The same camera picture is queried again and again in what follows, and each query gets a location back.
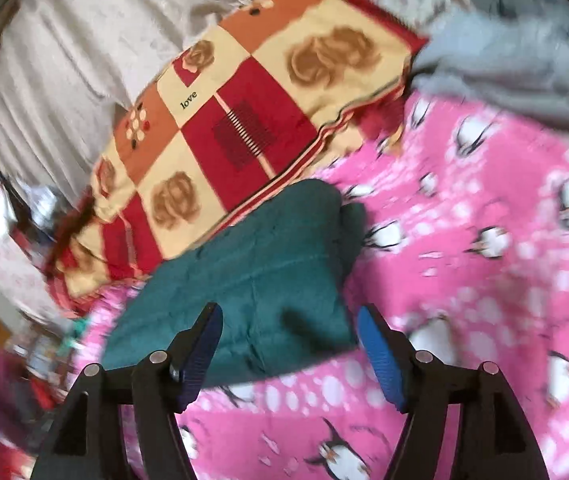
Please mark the grey cloth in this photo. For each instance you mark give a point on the grey cloth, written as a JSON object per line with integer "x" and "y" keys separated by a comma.
{"x": 504, "y": 60}

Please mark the pink penguin print blanket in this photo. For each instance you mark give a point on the pink penguin print blanket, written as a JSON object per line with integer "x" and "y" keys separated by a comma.
{"x": 464, "y": 285}

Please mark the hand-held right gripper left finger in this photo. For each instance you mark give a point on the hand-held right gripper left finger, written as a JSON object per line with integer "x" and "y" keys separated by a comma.
{"x": 197, "y": 355}

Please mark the red patchwork rose pillow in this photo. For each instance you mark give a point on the red patchwork rose pillow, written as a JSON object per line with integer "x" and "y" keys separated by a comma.
{"x": 264, "y": 110}

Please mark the beige cloth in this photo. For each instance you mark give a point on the beige cloth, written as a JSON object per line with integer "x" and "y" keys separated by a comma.
{"x": 64, "y": 60}

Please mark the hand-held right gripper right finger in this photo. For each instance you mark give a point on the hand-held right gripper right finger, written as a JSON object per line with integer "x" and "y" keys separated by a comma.
{"x": 379, "y": 355}

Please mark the green puffer jacket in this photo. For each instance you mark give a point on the green puffer jacket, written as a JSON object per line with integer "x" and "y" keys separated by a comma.
{"x": 254, "y": 270}

